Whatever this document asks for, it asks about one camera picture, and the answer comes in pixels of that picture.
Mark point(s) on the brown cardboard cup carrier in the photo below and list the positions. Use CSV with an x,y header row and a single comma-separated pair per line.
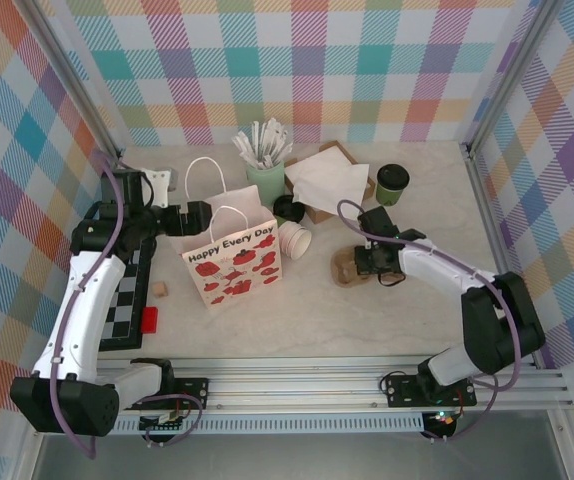
x,y
346,267

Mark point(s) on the white paper napkin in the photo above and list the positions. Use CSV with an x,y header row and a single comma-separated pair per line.
x,y
327,180

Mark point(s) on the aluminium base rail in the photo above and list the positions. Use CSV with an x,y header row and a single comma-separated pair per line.
x,y
292,390

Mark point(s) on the aluminium frame post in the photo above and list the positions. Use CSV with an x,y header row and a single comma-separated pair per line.
x,y
512,75
74,82

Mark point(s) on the small wooden cube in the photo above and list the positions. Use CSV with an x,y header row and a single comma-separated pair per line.
x,y
159,289

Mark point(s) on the white paper-wrapped straw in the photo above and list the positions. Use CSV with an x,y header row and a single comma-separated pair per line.
x,y
256,140
270,137
283,144
242,145

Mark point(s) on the white paper cup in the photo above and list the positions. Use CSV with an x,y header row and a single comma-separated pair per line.
x,y
297,240

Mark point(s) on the black white chessboard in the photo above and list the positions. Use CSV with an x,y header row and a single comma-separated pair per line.
x,y
127,300

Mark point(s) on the black plastic cup lid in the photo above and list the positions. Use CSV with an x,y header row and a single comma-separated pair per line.
x,y
393,176

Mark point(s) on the mint green holder cup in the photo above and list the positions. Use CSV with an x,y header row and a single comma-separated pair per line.
x,y
265,182

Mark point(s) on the white red-flower paper gift bag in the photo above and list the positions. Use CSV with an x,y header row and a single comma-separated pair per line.
x,y
237,265

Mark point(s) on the red block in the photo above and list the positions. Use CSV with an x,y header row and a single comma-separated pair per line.
x,y
150,320

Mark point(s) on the small controller circuit board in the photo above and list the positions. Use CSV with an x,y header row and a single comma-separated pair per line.
x,y
442,417
167,422

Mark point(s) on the brown cardboard napkin box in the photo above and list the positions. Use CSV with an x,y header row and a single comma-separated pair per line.
x,y
317,216

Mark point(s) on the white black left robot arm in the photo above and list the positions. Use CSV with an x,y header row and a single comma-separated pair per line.
x,y
82,320

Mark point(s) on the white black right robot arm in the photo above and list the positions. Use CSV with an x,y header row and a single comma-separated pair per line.
x,y
432,270

